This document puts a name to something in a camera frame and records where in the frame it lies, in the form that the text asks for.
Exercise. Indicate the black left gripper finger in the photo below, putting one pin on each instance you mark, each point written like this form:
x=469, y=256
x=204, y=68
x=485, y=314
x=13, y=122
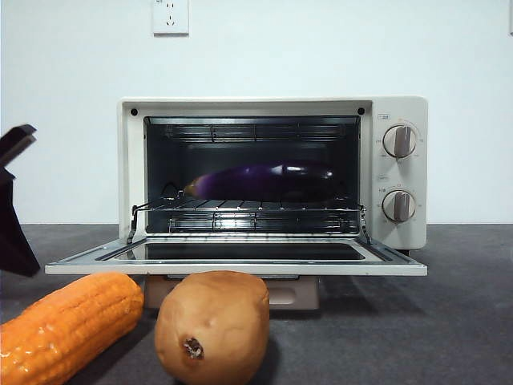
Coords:
x=14, y=240

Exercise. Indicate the purple eggplant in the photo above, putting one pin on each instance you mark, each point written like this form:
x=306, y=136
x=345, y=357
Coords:
x=260, y=182

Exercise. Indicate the cream Toshiba toaster oven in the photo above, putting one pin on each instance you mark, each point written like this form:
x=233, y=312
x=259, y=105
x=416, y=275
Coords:
x=418, y=232

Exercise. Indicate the orange corn cob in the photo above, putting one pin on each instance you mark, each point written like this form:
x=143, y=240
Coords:
x=76, y=321

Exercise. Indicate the brown potato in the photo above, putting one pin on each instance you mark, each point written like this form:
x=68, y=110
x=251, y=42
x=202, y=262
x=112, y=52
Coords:
x=216, y=321

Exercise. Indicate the beige temperature knob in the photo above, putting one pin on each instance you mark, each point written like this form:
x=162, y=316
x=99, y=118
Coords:
x=400, y=141

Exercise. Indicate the beige timer knob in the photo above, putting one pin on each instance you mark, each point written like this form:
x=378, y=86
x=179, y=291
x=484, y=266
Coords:
x=399, y=206

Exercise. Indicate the white wall power socket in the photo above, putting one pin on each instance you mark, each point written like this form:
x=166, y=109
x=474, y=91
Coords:
x=171, y=18

